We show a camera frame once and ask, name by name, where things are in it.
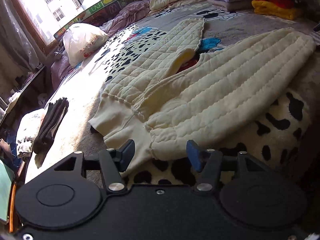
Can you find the black folded garment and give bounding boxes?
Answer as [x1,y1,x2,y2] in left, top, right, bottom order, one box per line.
[33,97,69,154]

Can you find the red folded garment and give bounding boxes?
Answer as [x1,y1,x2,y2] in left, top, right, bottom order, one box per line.
[250,0,299,9]

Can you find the colourful alphabet foam mat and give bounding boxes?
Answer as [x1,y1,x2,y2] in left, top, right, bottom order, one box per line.
[53,0,173,39]

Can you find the cartoon printed blanket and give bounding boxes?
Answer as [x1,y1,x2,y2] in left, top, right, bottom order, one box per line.
[25,0,320,186]

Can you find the white printed garment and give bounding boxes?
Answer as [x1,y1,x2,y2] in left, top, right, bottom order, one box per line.
[16,108,47,159]

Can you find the purple quilt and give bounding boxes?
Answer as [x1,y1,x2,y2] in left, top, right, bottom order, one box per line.
[51,0,153,90]

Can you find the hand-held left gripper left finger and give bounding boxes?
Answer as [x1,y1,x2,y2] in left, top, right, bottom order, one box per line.
[54,139,136,194]

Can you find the wooden framed window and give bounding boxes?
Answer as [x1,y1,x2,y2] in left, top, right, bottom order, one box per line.
[5,0,136,48]

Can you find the dark side table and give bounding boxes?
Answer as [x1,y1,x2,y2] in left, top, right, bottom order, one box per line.
[0,65,47,128]

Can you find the white plastic bag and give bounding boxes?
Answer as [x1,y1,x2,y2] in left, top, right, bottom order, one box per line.
[62,23,109,68]

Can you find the yellow folded garment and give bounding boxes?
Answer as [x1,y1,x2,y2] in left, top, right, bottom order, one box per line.
[251,0,304,21]

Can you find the cream quilted pants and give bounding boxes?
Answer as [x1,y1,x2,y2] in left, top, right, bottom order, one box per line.
[89,17,317,178]

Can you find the sheer grey curtain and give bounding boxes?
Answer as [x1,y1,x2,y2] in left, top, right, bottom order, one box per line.
[0,0,41,73]

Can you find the blue bag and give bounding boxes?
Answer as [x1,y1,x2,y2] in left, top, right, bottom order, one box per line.
[5,129,19,167]

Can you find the clear plastic bag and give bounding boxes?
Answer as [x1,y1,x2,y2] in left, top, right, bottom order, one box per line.
[37,93,49,106]

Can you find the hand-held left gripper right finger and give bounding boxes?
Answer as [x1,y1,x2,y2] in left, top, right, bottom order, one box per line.
[186,139,273,194]

